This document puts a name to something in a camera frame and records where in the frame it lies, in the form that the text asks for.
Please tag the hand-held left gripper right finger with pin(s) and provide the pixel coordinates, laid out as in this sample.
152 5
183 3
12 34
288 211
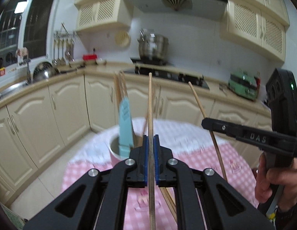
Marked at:
157 160

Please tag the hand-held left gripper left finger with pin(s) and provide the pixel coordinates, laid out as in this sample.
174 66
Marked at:
145 160

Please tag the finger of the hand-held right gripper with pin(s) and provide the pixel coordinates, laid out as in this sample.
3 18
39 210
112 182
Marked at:
234 128

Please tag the pink cup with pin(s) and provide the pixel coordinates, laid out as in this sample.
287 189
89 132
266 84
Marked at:
115 157

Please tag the long wooden chopstick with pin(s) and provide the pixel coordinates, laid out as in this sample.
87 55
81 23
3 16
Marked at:
150 100
198 100

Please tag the person's right hand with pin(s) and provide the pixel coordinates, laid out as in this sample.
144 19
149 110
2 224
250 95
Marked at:
287 179

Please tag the red bottle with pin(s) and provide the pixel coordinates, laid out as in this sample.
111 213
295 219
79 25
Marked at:
258 85

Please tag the pale lace-edged cloth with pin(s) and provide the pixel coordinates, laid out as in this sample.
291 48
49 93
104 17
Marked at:
177 134

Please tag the pink checkered tablecloth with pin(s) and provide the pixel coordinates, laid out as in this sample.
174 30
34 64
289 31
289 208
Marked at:
210 163

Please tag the green countertop appliance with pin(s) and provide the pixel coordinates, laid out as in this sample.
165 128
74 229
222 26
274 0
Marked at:
242 86

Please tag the black gas stove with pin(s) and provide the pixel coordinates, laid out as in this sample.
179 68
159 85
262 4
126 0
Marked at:
182 77

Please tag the large lattice door cabinet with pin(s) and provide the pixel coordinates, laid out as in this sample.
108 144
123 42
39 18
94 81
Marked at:
254 28

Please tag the black induction cooker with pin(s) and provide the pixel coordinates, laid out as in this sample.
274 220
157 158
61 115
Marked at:
148 61

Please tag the beige kitchen countertop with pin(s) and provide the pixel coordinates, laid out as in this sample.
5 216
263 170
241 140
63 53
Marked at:
105 69

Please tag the white bowl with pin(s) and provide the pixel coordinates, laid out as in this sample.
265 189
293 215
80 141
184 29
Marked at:
101 62

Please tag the steel steamer pot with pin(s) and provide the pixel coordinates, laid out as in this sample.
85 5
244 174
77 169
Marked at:
153 45

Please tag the red container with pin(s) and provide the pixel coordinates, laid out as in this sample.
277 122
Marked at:
89 57

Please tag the perforated cream lid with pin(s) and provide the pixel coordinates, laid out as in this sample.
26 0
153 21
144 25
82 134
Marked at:
122 38

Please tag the hanging steel utensil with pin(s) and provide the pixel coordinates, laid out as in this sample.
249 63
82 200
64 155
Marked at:
55 60
59 58
71 52
63 58
67 52

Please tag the steel wok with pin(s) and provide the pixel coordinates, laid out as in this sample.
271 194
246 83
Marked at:
46 74

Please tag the black colander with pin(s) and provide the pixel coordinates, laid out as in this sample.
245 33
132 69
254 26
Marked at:
41 68

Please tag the range hood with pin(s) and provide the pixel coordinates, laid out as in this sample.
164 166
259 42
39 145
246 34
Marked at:
174 2

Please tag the green patterned bag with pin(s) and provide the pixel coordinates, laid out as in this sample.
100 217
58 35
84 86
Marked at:
15 218

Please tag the steel faucet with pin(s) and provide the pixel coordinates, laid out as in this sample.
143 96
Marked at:
28 71

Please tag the small lattice door cabinet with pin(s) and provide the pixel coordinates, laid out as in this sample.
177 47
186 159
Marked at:
100 14

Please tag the steel sink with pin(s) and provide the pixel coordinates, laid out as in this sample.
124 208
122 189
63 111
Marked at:
9 89

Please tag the pink white packet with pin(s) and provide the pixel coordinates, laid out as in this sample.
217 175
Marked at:
21 52

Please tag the small yellow red box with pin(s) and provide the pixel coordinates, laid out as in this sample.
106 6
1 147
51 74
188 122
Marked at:
1 72

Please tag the kitchen window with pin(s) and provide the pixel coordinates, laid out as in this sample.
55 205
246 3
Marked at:
35 16

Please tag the wall utensil rack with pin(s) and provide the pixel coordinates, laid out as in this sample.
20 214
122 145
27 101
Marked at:
64 34

